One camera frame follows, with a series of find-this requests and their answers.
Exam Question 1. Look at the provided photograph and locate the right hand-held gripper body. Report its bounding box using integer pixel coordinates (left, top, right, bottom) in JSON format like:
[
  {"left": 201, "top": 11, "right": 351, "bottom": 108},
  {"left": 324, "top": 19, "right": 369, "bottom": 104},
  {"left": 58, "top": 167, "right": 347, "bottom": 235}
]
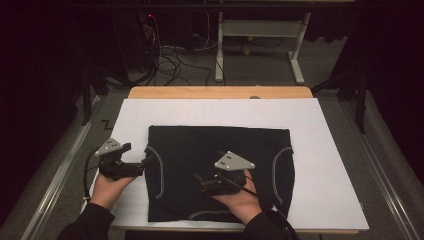
[{"left": 201, "top": 150, "right": 256, "bottom": 197}]

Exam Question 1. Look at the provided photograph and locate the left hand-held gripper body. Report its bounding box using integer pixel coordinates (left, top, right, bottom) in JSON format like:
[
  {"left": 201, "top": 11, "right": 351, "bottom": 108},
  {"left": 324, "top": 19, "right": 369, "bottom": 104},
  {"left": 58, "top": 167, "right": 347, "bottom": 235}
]
[{"left": 94, "top": 137, "right": 145, "bottom": 182}]

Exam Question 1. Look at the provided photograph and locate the black knit vest grey trim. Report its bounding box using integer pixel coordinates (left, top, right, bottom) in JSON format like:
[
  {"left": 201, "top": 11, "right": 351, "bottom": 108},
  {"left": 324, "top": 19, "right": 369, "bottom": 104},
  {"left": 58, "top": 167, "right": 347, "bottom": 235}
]
[{"left": 144, "top": 124, "right": 296, "bottom": 224}]

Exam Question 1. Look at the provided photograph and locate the person's left hand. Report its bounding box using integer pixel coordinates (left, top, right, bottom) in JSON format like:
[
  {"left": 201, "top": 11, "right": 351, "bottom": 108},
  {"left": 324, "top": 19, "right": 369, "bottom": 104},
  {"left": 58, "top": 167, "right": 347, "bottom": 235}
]
[{"left": 89, "top": 172, "right": 136, "bottom": 212}]

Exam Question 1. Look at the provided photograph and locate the person's right hand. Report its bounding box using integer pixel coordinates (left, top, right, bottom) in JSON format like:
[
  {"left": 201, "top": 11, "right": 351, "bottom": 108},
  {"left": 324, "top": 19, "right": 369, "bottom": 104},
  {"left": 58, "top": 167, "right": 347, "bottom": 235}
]
[{"left": 211, "top": 169, "right": 263, "bottom": 226}]

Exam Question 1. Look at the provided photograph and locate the black metal stand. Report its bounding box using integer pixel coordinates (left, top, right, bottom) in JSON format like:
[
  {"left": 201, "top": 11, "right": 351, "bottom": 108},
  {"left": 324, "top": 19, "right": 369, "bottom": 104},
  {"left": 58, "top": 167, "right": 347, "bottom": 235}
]
[
  {"left": 311, "top": 64, "right": 369, "bottom": 135},
  {"left": 79, "top": 59, "right": 131, "bottom": 127}
]

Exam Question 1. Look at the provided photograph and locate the wooden table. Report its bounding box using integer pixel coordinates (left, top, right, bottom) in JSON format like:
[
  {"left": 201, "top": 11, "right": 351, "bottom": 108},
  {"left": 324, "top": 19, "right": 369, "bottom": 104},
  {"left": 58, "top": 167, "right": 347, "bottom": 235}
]
[{"left": 127, "top": 85, "right": 361, "bottom": 234}]

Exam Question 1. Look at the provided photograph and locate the white board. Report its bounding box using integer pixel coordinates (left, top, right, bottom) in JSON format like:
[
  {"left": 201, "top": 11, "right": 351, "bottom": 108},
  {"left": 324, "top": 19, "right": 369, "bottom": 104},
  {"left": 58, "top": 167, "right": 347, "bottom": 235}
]
[{"left": 79, "top": 97, "right": 370, "bottom": 232}]

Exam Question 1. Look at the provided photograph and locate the left hand-held gripper black cable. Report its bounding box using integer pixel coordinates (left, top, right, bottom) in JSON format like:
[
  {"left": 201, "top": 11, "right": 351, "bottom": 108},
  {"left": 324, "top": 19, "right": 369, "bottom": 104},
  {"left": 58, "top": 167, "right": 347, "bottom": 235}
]
[{"left": 82, "top": 145, "right": 102, "bottom": 202}]

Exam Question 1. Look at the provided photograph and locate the hand-held gripper black cable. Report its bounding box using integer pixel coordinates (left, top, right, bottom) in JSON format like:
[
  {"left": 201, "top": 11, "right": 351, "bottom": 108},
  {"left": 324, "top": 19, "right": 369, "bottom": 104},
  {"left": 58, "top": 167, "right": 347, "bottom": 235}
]
[
  {"left": 218, "top": 173, "right": 301, "bottom": 240},
  {"left": 82, "top": 145, "right": 102, "bottom": 202}
]

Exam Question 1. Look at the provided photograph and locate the right hand-held gripper black cable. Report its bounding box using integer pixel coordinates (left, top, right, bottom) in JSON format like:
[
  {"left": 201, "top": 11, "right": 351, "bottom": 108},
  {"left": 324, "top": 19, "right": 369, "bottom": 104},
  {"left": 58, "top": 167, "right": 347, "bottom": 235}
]
[{"left": 218, "top": 173, "right": 301, "bottom": 240}]

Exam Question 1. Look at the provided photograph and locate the grey metal floor rail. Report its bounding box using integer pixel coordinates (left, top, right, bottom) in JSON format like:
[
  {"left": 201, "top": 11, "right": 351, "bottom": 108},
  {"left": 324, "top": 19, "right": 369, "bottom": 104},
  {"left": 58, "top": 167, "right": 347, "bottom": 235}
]
[
  {"left": 339, "top": 99, "right": 422, "bottom": 240},
  {"left": 19, "top": 94, "right": 102, "bottom": 240}
]

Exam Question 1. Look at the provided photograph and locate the tangle of black floor cables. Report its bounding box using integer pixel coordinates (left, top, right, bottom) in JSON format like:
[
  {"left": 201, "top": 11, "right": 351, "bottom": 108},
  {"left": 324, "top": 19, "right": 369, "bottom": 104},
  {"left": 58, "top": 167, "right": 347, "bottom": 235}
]
[{"left": 138, "top": 12, "right": 214, "bottom": 88}]

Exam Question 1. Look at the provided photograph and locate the white metal desk frame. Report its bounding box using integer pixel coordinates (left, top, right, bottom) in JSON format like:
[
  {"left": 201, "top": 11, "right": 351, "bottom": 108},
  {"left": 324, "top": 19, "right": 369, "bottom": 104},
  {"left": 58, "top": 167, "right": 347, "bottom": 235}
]
[{"left": 214, "top": 11, "right": 313, "bottom": 86}]

